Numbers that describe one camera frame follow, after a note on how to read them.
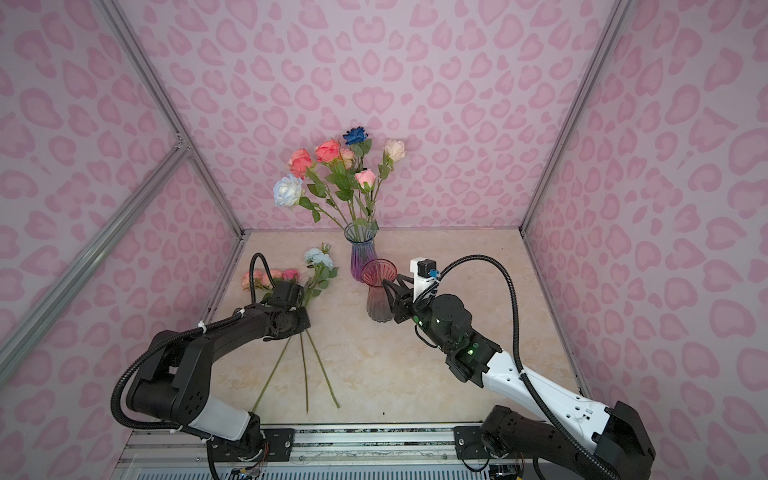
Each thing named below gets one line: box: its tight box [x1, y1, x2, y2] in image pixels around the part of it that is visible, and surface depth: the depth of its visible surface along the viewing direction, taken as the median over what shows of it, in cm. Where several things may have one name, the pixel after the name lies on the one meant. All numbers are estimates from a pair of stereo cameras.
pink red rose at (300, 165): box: [287, 149, 349, 229], surface depth 80 cm
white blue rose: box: [273, 174, 346, 232], surface depth 71 cm
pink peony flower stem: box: [339, 148, 357, 223], surface depth 87 cm
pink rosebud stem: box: [355, 169, 376, 226], surface depth 79 cm
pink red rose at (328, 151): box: [315, 139, 357, 226], surface depth 84 cm
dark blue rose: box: [342, 126, 372, 160], surface depth 88 cm
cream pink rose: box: [369, 139, 406, 222], surface depth 88 cm
